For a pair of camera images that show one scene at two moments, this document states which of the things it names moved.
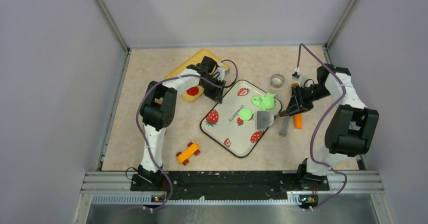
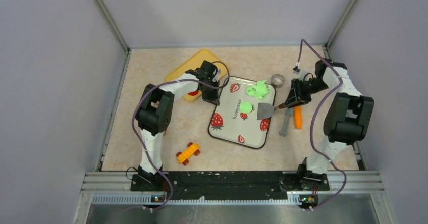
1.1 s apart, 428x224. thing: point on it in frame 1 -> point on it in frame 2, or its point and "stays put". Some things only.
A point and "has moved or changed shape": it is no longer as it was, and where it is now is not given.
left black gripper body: [211, 90] stays put
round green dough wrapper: [245, 114] -> [246, 107]
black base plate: [232, 185] stays put
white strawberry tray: [232, 122] has moved or changed shape
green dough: [265, 103] -> [259, 91]
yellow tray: [197, 59] stays put
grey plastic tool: [283, 132] stays put
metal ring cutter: [277, 80] stays put
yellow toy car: [192, 149] stays put
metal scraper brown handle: [266, 118] -> [266, 110]
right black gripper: [298, 103] -> [293, 100]
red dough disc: [193, 91] stays put
